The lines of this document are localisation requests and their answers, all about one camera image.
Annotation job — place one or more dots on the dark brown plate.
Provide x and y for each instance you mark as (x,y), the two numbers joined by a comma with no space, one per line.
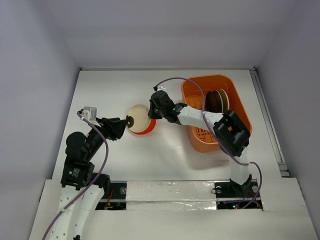
(213,102)

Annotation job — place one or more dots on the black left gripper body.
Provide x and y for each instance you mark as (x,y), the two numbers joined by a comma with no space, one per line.
(106,131)

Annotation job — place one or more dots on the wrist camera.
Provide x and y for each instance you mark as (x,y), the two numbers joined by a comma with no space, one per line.
(159,88)
(89,113)

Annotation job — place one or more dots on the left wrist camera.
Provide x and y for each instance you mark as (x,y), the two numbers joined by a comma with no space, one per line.
(89,113)

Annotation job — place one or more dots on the white plate with red marks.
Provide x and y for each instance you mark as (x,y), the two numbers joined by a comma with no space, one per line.
(225,98)

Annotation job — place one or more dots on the aluminium side rail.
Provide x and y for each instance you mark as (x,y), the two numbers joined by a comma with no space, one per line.
(284,171)

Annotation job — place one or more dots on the silver taped front bar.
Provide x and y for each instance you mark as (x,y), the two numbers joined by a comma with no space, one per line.
(182,195)

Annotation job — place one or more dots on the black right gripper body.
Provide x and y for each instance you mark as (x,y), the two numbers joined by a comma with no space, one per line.
(155,106)

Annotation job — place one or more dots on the orange plate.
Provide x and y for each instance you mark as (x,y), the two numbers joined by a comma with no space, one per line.
(148,129)

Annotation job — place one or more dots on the cream plate with black motif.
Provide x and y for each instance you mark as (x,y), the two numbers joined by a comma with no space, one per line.
(139,119)

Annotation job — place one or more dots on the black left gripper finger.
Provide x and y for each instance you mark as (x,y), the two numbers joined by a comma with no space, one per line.
(120,126)
(114,120)

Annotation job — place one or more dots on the blue patterned plate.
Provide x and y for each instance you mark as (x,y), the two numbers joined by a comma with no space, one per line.
(221,102)

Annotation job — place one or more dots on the orange plastic dish rack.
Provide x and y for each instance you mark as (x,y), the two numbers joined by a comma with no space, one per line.
(202,140)

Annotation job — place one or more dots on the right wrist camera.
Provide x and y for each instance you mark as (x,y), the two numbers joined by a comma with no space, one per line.
(159,88)

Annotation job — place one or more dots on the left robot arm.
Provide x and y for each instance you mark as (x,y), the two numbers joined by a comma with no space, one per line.
(81,187)

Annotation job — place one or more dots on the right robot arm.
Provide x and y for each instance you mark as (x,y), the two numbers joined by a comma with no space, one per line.
(227,129)

